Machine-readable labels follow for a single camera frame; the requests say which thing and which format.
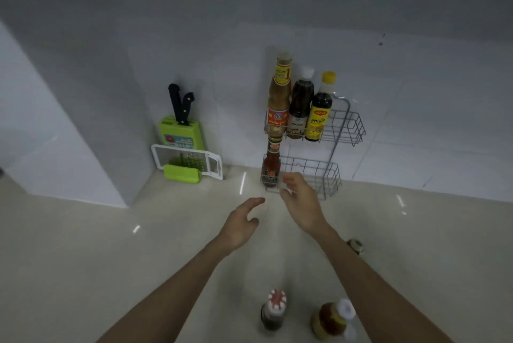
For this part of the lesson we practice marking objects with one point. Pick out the orange sauce bottle white cap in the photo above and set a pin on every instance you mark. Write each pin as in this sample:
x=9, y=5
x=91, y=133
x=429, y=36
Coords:
x=332, y=320

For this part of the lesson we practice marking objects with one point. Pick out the dark sauce bottle white cap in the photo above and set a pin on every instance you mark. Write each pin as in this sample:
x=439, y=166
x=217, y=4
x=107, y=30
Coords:
x=300, y=104

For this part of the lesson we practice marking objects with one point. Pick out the dark sauce bottle yellow cap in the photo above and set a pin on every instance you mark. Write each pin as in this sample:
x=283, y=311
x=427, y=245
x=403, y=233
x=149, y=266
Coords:
x=319, y=112

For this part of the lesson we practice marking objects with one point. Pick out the small red chili sauce bottle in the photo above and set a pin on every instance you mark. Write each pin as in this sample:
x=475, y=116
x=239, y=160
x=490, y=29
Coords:
x=271, y=164

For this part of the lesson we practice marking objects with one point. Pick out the person's right hand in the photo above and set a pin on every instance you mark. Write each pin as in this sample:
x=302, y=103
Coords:
x=306, y=208

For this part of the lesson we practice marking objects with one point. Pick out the person's left hand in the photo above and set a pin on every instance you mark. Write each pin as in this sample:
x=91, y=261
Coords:
x=234, y=228

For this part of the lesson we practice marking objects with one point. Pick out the tall amber sauce bottle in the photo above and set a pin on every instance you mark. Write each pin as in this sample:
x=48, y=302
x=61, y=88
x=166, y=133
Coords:
x=279, y=100

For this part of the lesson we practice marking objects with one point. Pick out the person's right thumb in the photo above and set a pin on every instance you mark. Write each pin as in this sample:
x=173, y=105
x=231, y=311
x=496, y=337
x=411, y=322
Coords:
x=285, y=195

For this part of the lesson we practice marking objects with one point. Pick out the green knife block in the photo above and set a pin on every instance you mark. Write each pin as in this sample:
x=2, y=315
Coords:
x=180, y=134

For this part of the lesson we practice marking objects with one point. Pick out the small metal-lidded jar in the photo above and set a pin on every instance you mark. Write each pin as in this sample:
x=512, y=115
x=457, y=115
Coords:
x=356, y=245

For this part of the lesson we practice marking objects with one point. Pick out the person's left forearm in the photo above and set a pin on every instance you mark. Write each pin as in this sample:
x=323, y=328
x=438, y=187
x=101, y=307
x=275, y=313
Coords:
x=168, y=300

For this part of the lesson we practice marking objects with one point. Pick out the person's right forearm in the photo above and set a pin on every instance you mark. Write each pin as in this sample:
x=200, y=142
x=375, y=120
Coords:
x=374, y=292

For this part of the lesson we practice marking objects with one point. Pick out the white framed vegetable slicer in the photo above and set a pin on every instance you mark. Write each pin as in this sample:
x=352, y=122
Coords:
x=212, y=162

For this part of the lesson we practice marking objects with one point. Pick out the green slicer hand guard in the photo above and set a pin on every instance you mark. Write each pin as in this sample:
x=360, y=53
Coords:
x=182, y=174

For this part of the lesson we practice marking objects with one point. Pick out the person's left thumb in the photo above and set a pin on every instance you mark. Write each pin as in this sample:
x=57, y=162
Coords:
x=252, y=223

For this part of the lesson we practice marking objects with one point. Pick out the bottle with red-white striped cap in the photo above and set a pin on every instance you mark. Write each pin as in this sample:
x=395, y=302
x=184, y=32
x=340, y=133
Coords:
x=273, y=310

